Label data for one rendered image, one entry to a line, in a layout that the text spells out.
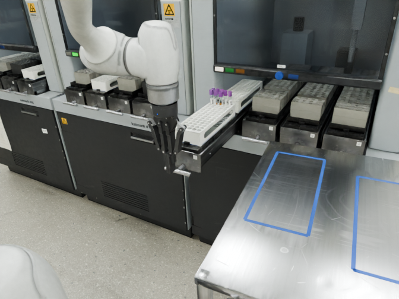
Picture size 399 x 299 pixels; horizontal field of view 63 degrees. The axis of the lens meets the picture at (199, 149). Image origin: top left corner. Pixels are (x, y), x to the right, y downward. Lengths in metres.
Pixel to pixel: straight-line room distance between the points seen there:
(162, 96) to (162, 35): 0.16
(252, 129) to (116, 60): 0.62
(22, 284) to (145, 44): 0.58
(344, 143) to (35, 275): 1.00
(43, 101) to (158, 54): 1.31
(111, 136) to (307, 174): 1.11
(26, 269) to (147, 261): 1.31
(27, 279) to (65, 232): 1.60
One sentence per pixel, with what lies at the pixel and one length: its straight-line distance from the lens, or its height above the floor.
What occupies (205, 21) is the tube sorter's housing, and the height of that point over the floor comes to 1.15.
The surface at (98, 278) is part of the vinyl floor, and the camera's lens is 1.81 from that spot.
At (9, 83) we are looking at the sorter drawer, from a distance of 2.28.
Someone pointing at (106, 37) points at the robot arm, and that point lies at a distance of 0.90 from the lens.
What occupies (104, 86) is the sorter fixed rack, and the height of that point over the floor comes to 0.84.
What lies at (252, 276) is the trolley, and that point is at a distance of 0.66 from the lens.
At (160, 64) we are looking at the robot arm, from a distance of 0.85.
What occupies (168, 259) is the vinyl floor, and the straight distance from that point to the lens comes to 1.81.
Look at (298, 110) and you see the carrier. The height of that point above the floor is 0.85.
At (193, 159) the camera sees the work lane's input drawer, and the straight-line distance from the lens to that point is 1.07.
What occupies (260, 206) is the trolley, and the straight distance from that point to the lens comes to 0.81.
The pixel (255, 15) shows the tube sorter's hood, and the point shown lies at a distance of 1.26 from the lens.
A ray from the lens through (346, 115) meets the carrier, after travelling 1.26.
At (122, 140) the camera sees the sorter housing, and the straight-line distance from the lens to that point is 1.72.
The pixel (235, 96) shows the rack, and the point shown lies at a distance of 1.38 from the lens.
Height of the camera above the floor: 1.32
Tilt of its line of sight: 29 degrees down
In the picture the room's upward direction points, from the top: 3 degrees counter-clockwise
